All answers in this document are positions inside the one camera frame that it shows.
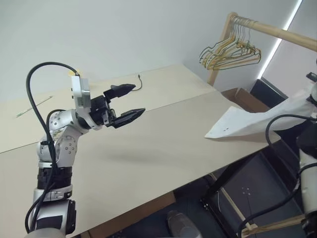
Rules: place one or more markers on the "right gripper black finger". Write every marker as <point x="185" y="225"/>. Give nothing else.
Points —
<point x="311" y="77"/>
<point x="312" y="99"/>

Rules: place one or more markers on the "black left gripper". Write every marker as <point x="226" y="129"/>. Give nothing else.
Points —
<point x="99" y="109"/>

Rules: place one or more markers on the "white shorts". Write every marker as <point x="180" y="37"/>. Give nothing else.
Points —
<point x="247" y="121"/>

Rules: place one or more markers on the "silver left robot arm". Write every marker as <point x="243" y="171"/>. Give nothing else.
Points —
<point x="67" y="148"/>

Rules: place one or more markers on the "black box-shaped object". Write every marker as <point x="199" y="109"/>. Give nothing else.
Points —
<point x="267" y="94"/>

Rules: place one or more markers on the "wooden clothes rack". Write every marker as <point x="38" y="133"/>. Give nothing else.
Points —
<point x="272" y="31"/>

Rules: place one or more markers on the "open brown cardboard box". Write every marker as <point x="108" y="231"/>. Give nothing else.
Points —
<point x="245" y="99"/>

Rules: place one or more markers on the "thin stick with green end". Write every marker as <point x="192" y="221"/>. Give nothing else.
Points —
<point x="34" y="106"/>

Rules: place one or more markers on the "black panel with white dots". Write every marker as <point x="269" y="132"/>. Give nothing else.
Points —
<point x="247" y="198"/>

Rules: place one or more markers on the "dark rounded shape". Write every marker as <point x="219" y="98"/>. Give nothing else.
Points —
<point x="183" y="225"/>

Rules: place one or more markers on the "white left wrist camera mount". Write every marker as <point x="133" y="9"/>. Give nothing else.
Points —
<point x="76" y="91"/>

